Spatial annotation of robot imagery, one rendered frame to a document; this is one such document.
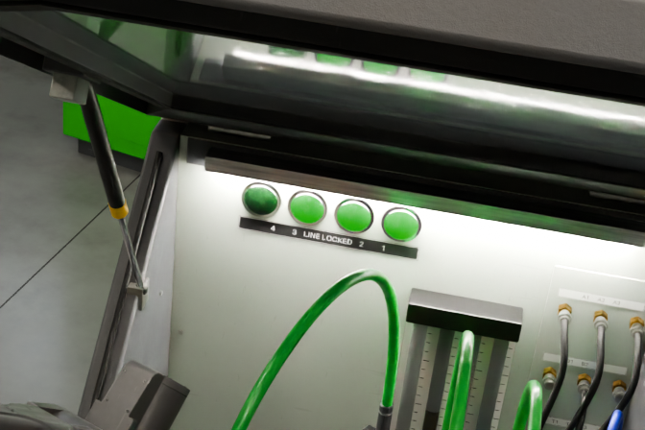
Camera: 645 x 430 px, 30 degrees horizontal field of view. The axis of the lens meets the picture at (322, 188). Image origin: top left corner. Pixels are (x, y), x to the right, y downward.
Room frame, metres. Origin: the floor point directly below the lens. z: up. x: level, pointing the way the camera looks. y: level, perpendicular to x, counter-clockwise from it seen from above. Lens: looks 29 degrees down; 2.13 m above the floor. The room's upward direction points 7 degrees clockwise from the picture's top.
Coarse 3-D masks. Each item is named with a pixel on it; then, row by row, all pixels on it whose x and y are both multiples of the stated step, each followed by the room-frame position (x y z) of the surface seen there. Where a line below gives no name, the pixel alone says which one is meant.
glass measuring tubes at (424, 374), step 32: (416, 288) 1.30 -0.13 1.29; (416, 320) 1.26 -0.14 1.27; (448, 320) 1.26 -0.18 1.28; (480, 320) 1.26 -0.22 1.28; (512, 320) 1.26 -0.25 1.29; (416, 352) 1.27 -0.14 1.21; (448, 352) 1.27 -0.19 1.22; (480, 352) 1.28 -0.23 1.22; (512, 352) 1.28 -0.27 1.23; (416, 384) 1.27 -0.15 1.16; (448, 384) 1.29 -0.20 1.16; (480, 384) 1.28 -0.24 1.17; (416, 416) 1.29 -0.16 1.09; (480, 416) 1.26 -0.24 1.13
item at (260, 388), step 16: (352, 272) 1.11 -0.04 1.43; (368, 272) 1.13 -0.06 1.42; (336, 288) 1.07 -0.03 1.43; (384, 288) 1.17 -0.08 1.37; (320, 304) 1.04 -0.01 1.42; (304, 320) 1.02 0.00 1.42; (288, 336) 1.00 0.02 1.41; (288, 352) 0.99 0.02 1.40; (272, 368) 0.97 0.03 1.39; (256, 384) 0.96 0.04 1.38; (384, 384) 1.22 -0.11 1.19; (256, 400) 0.95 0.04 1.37; (384, 400) 1.22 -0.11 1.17; (240, 416) 0.94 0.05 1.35
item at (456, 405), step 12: (468, 336) 1.08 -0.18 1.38; (468, 348) 1.05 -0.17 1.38; (456, 360) 1.16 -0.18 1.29; (468, 360) 1.03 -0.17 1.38; (456, 372) 1.16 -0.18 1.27; (468, 372) 1.02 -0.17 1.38; (456, 384) 1.00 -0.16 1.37; (468, 384) 1.01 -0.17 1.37; (456, 396) 0.99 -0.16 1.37; (456, 408) 0.98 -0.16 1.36; (444, 420) 1.17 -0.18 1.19; (456, 420) 0.96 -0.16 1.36
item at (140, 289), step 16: (96, 96) 1.05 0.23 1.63; (96, 112) 1.05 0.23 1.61; (96, 128) 1.06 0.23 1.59; (96, 144) 1.07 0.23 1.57; (96, 160) 1.09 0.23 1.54; (112, 160) 1.09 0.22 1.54; (112, 176) 1.10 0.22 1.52; (112, 192) 1.11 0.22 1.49; (112, 208) 1.12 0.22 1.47; (128, 240) 1.15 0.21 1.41; (128, 288) 1.19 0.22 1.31; (144, 288) 1.19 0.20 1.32; (144, 304) 1.20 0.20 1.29
